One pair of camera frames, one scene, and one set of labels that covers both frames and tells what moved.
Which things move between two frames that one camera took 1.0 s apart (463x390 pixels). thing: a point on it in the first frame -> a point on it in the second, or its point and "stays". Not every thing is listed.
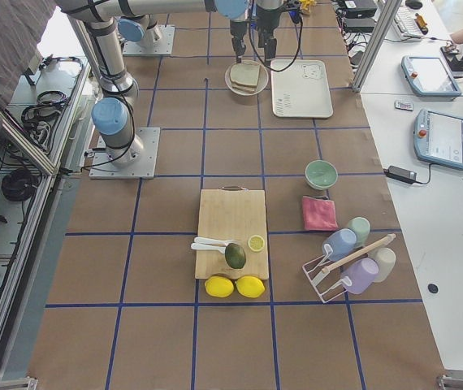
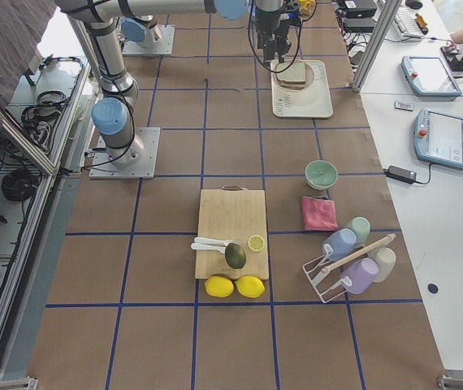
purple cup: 361,275 stays
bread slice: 244,73 -> 296,74
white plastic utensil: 209,244 stays
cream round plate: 248,78 -> 309,78
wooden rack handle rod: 358,253 stays
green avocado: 235,256 stays
